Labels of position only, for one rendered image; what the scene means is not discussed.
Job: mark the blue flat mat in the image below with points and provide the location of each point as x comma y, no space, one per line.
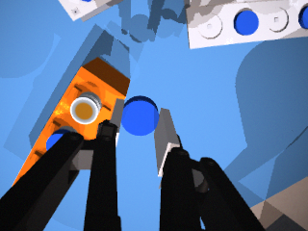
245,105

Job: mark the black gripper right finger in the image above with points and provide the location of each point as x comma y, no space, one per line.
223,209

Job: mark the white control panel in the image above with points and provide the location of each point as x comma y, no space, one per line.
78,8

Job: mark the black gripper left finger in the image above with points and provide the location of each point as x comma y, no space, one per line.
32,201

